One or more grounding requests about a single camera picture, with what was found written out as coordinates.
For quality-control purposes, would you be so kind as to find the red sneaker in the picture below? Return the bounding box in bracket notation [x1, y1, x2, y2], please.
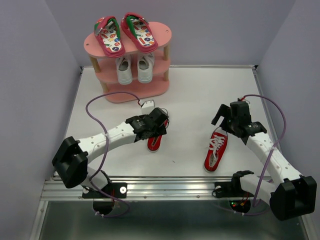
[203, 127, 228, 172]
[147, 108, 170, 153]

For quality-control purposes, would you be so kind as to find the white sneaker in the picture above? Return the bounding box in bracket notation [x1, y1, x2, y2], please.
[137, 52, 155, 84]
[115, 54, 133, 85]

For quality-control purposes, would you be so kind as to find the pink patterned sandal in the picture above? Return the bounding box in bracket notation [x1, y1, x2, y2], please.
[93, 16, 126, 58]
[120, 12, 159, 54]

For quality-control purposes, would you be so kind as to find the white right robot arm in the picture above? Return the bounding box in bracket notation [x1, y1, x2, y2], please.
[211, 100, 317, 221]

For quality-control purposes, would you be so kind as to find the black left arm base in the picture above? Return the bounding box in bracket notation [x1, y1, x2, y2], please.
[81, 182, 130, 218]

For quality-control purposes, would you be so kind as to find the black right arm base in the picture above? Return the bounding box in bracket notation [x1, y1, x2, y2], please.
[211, 181, 257, 216]

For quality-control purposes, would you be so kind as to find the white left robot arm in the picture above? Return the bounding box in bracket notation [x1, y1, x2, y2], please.
[52, 107, 169, 197]

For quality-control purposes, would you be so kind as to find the pink three-tier shoe shelf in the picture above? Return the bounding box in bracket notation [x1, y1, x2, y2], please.
[84, 22, 172, 103]

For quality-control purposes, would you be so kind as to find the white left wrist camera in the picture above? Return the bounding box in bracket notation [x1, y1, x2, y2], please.
[138, 99, 155, 115]

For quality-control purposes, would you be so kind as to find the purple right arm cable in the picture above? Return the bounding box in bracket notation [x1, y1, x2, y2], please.
[212, 94, 287, 217]

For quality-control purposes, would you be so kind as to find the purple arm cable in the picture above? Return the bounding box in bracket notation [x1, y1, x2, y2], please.
[212, 94, 287, 217]
[85, 91, 142, 219]

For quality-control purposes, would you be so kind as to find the aluminium front mounting rail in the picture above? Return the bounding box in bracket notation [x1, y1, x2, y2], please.
[41, 176, 272, 202]

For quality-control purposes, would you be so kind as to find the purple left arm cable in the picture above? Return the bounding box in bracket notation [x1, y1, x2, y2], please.
[85, 91, 142, 219]

